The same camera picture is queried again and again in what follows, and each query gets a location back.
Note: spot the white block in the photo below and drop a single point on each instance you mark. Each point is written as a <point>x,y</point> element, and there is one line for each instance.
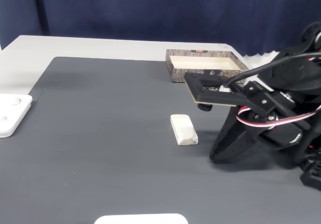
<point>183,129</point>

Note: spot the bark pattern cardboard box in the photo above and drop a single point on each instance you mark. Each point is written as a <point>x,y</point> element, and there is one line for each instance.
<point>176,76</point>

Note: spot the white rounded flat object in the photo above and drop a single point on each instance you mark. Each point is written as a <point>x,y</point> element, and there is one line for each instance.
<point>140,219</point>

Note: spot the dark gray table mat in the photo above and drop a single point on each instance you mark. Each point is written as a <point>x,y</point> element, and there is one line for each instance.
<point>100,138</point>

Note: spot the dark blue curtain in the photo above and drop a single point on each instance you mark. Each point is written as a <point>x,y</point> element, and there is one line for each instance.
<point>150,10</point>

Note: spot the white tray with round dents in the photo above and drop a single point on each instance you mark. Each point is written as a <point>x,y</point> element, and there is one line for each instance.
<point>11,113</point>

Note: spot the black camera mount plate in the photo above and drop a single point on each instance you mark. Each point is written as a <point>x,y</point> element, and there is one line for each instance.
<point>213,99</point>

